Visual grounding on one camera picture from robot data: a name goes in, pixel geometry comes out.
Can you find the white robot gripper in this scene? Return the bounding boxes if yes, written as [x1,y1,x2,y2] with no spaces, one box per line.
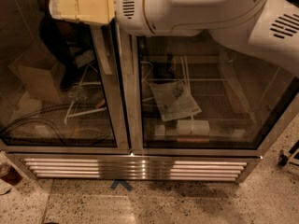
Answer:
[49,0,153,36]

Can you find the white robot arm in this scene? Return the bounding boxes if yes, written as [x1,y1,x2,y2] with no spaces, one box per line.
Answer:
[49,0,299,77]

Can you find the stainless glass door refrigerator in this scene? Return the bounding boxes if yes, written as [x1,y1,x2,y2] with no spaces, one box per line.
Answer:
[0,0,299,182]

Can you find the paper manual inside fridge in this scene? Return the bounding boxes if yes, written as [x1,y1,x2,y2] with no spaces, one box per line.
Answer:
[149,80,201,121]

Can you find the small white block inside fridge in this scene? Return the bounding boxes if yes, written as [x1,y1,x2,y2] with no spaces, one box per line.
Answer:
[155,124,165,136]

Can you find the blue tape floor marker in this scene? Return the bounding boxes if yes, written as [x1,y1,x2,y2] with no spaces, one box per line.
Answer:
[110,179,133,192]

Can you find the brown object at left edge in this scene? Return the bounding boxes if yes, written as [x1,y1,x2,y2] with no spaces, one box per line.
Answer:
[0,162,21,186]

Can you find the black caster wheel cart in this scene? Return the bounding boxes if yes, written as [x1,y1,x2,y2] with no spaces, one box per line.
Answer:
[278,140,299,166]

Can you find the left fridge door handle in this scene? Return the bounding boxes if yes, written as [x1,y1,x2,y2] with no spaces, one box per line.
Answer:
[90,25,113,75]

